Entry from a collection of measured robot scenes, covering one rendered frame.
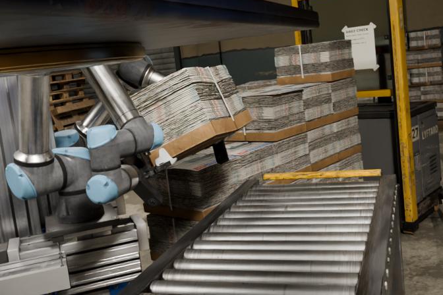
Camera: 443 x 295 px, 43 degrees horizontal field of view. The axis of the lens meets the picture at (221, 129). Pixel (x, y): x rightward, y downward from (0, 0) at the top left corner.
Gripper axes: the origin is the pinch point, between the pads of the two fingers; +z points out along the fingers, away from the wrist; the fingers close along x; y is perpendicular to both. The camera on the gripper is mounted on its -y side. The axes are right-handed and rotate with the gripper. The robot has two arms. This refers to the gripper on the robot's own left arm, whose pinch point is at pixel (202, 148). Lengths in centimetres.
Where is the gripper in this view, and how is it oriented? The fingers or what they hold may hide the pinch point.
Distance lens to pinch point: 204.9
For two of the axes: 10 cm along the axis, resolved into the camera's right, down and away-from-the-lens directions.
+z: -3.1, 1.6, -9.4
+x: 8.4, -4.2, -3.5
